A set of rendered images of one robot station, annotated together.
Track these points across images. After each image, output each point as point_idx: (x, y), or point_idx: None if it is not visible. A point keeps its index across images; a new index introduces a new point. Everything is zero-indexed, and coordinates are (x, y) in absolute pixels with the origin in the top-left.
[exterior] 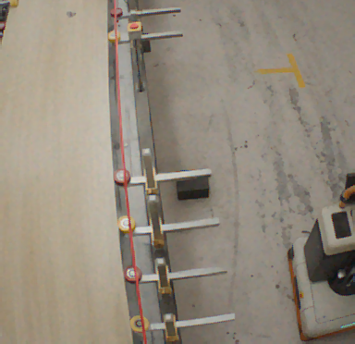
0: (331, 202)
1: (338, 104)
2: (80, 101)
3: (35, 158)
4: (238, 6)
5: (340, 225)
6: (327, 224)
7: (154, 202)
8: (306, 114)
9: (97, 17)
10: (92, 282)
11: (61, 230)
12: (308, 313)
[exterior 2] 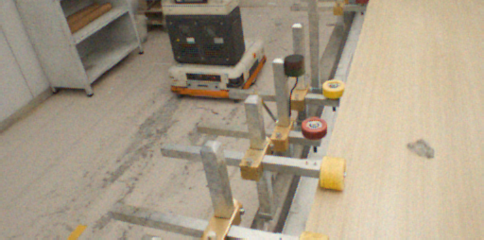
0: (176, 123)
1: (67, 195)
2: (396, 32)
3: (453, 7)
4: None
5: None
6: None
7: None
8: (117, 194)
9: (356, 124)
10: None
11: None
12: (257, 44)
